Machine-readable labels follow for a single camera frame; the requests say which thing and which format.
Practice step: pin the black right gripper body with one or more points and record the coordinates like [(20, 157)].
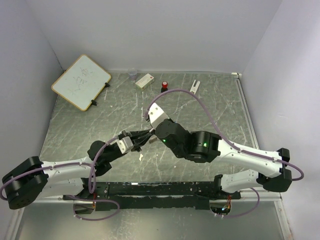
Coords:
[(178, 153)]

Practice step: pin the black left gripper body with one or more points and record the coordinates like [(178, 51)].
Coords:
[(115, 155)]

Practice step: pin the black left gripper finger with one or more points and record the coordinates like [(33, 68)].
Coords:
[(141, 134), (139, 143)]

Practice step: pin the silver keyring with keys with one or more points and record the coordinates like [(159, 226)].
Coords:
[(153, 139)]

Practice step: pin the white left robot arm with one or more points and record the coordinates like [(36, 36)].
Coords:
[(34, 179)]

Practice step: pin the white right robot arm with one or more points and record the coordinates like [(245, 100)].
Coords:
[(206, 147)]

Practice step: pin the red black stamp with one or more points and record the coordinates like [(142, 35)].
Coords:
[(164, 86)]

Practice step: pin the white plastic clip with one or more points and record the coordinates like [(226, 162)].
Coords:
[(195, 86)]

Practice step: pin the white cardboard box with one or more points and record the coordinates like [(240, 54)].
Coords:
[(145, 81)]

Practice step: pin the clear plastic cup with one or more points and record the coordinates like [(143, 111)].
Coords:
[(133, 73)]

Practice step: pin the wood framed whiteboard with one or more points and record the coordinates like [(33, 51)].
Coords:
[(82, 82)]

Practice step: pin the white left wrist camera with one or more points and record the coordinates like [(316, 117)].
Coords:
[(124, 142)]

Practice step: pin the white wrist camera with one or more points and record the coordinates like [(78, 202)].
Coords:
[(155, 115), (124, 142)]

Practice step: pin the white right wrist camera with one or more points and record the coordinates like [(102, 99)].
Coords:
[(155, 115)]

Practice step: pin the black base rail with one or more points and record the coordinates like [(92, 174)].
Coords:
[(149, 195)]

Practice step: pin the white corner bracket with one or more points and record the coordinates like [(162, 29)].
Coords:
[(236, 74)]

